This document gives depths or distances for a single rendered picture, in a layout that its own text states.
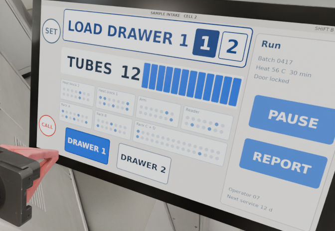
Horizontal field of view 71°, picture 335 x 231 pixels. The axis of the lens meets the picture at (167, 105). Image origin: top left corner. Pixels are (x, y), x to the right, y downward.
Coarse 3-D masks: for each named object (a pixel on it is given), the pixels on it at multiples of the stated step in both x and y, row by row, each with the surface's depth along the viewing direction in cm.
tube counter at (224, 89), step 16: (128, 64) 36; (144, 64) 35; (160, 64) 34; (128, 80) 37; (144, 80) 36; (160, 80) 35; (176, 80) 34; (192, 80) 33; (208, 80) 32; (224, 80) 32; (240, 80) 31; (176, 96) 34; (192, 96) 33; (208, 96) 33; (224, 96) 32
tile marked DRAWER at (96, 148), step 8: (72, 128) 42; (72, 136) 42; (80, 136) 41; (88, 136) 41; (96, 136) 40; (64, 144) 43; (72, 144) 42; (80, 144) 42; (88, 144) 41; (96, 144) 40; (104, 144) 40; (72, 152) 43; (80, 152) 42; (88, 152) 41; (96, 152) 41; (104, 152) 40; (96, 160) 41; (104, 160) 40
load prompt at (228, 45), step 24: (72, 24) 38; (96, 24) 37; (120, 24) 36; (144, 24) 34; (168, 24) 33; (192, 24) 32; (216, 24) 31; (120, 48) 36; (144, 48) 35; (168, 48) 34; (192, 48) 32; (216, 48) 31; (240, 48) 30
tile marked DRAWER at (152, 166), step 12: (120, 144) 39; (120, 156) 39; (132, 156) 38; (144, 156) 38; (156, 156) 37; (168, 156) 36; (120, 168) 40; (132, 168) 39; (144, 168) 38; (156, 168) 37; (168, 168) 36; (156, 180) 38
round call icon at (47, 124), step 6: (42, 114) 44; (42, 120) 44; (48, 120) 43; (54, 120) 43; (42, 126) 44; (48, 126) 44; (54, 126) 43; (42, 132) 44; (48, 132) 44; (54, 132) 43; (54, 138) 43
